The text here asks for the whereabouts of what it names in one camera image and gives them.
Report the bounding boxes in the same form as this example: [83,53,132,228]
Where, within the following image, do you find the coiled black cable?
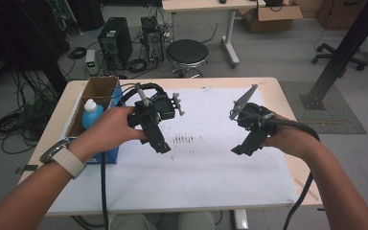
[66,46,88,60]
[126,57,149,74]

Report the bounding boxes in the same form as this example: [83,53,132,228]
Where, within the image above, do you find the small white power supply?
[84,49,98,77]

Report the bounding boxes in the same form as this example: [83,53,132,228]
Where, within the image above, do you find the grey floor mat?
[279,80,368,135]

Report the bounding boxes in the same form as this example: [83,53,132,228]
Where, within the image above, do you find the black computer tower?
[97,16,134,71]

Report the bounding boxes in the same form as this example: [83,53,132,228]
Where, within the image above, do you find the black round stool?
[166,38,210,79]

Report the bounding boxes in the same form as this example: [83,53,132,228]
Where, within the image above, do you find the black curtain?
[0,0,105,95]

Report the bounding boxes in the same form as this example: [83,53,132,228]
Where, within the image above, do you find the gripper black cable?
[263,117,321,230]
[100,81,167,230]

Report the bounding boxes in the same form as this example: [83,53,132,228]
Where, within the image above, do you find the brown cardboard box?
[315,0,368,32]

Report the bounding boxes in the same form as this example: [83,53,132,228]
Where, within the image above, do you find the wooden table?
[18,76,324,230]

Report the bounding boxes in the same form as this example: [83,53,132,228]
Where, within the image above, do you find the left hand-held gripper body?
[126,82,187,129]

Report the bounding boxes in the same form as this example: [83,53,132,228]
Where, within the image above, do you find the blue bottle with white cap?
[81,98,105,130]

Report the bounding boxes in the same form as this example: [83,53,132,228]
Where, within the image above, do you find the bundle of black floor cables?
[0,69,62,155]

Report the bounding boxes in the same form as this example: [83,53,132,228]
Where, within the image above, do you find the open cardboard box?
[239,3,304,34]

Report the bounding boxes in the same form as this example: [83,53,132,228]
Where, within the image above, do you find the cardboard box with blue outside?
[64,75,125,165]

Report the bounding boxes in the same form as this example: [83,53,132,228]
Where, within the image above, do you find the person's right hand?
[262,114,321,161]

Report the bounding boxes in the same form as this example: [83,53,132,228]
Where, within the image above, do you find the person's light grey pants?
[108,211,217,230]

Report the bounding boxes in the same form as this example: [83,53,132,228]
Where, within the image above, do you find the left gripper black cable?
[100,81,167,230]

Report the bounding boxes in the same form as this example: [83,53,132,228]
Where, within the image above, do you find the black office chair base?
[310,42,368,72]

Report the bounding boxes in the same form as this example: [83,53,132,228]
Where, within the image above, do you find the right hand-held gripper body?
[229,83,278,135]

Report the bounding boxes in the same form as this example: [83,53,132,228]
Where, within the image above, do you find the beige desk with white legs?
[161,0,266,69]

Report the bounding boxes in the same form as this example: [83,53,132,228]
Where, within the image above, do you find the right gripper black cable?
[263,117,321,230]

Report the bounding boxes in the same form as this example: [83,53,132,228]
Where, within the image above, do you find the open computer case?
[140,15,165,64]

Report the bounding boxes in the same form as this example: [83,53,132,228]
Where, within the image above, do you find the wristwatch with beige band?
[38,137,87,179]

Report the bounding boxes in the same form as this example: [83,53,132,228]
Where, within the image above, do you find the person's left hand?
[68,105,149,164]

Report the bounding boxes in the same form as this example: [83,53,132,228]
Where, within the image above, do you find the black metal stand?
[299,0,368,111]

